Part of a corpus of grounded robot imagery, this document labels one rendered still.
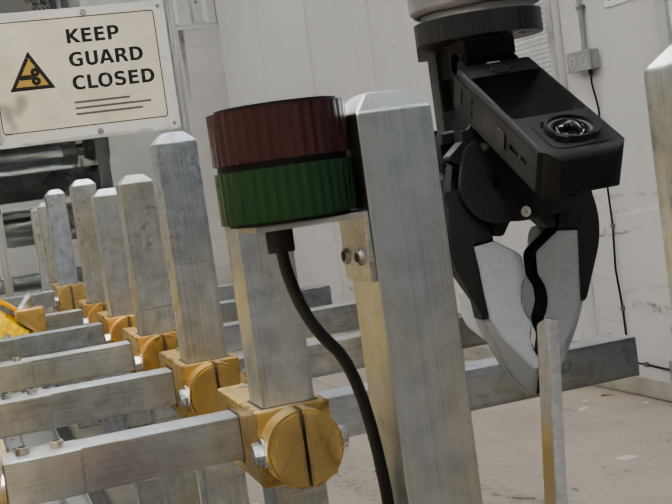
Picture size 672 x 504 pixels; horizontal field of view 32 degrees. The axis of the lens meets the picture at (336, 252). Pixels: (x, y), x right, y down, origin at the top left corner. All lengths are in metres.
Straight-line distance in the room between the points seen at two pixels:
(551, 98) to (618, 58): 4.29
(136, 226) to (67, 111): 1.81
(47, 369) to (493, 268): 0.73
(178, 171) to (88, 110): 2.05
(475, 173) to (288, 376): 0.20
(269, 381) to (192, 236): 0.27
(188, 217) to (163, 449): 0.26
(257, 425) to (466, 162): 0.23
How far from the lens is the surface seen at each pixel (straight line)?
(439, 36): 0.64
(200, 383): 0.97
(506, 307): 0.64
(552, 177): 0.56
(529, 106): 0.60
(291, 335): 0.75
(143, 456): 0.79
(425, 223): 0.51
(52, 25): 3.05
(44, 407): 1.02
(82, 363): 1.28
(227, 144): 0.49
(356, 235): 0.51
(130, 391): 1.03
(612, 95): 4.95
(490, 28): 0.63
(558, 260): 0.65
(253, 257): 0.74
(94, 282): 1.73
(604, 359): 0.90
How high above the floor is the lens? 1.12
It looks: 4 degrees down
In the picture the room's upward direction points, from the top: 8 degrees counter-clockwise
